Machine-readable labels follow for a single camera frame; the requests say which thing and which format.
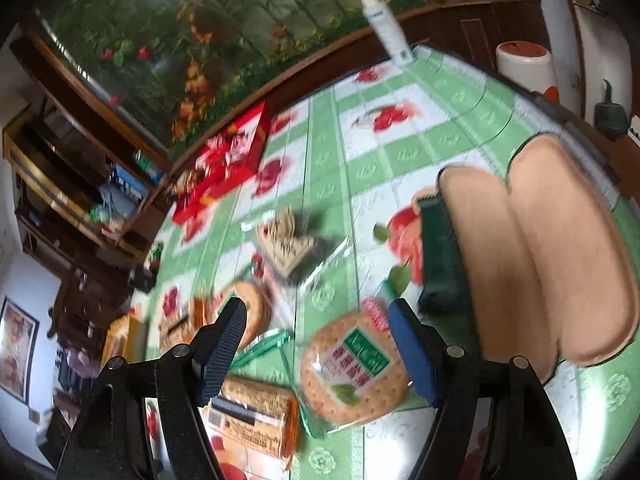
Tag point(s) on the wooden divider cabinet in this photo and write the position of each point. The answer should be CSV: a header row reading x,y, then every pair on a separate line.
x,y
475,25

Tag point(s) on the wooden armchair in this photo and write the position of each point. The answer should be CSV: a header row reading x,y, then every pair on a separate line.
x,y
75,300

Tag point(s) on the green fruit-print tablecloth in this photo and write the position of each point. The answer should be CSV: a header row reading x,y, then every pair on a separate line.
x,y
340,170

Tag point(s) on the yellow-lined cardboard box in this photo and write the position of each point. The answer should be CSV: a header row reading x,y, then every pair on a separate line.
x,y
117,335

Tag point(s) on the pile of red-wrapped candies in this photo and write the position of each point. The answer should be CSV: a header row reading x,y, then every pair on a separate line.
x,y
225,152

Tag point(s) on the white bucket red lid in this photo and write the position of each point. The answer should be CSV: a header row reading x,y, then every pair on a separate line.
x,y
525,67

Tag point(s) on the framed wall painting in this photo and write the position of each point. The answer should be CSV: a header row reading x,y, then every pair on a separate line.
x,y
17,350

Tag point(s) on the red candy box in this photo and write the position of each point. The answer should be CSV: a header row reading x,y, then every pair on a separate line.
x,y
250,130

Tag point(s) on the dark green kettle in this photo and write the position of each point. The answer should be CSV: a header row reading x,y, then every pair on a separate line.
x,y
610,115

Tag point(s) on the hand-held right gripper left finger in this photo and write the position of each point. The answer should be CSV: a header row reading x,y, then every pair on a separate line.
x,y
222,350

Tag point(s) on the small tan ridged object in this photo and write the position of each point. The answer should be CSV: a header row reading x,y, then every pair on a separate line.
x,y
285,245

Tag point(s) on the flower-painted glass panel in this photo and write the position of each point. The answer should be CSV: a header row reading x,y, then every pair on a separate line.
x,y
225,25

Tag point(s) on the rectangular cracker packet dark label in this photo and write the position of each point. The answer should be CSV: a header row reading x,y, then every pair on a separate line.
x,y
260,410
177,322

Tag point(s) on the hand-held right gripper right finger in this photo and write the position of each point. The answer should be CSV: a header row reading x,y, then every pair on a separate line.
x,y
412,355

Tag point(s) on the white spray bottle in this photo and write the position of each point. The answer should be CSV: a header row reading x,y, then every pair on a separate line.
x,y
387,25

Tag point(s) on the round cracker packet green label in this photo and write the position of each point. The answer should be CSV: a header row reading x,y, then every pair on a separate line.
x,y
350,375

